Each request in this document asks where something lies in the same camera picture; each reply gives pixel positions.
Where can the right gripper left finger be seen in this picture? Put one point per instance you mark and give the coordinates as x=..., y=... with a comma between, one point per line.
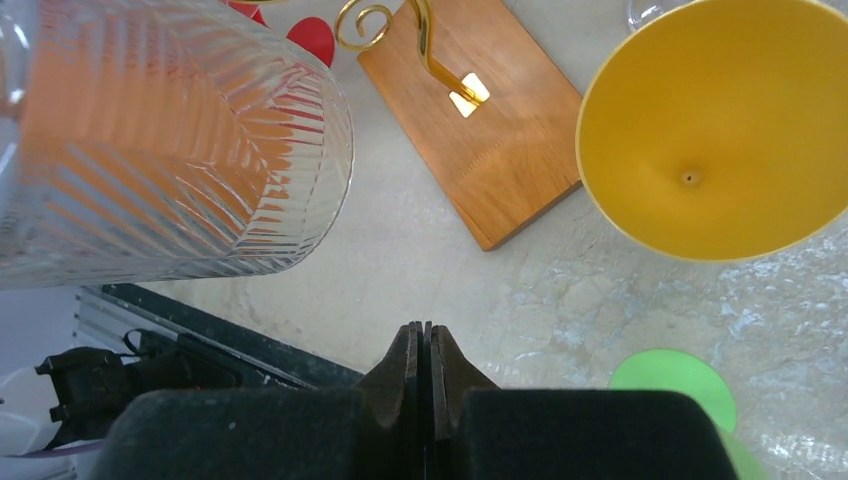
x=367, y=431

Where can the clear flute glass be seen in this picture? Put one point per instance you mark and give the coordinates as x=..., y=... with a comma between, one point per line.
x=639, y=13

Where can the yellow wine glass front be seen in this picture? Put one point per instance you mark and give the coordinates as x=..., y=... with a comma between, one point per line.
x=718, y=132

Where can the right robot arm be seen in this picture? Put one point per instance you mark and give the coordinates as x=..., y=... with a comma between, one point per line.
x=73, y=399

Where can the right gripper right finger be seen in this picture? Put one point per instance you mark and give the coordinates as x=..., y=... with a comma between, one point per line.
x=478, y=430

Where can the red wine glass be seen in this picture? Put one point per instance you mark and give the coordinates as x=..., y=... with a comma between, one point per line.
x=313, y=34

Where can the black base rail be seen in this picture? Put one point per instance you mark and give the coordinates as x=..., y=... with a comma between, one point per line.
x=136, y=321

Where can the green wine glass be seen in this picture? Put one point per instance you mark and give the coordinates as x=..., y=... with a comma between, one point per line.
x=674, y=370

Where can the gold wine glass rack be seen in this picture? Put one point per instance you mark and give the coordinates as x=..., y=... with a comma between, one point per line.
x=488, y=111

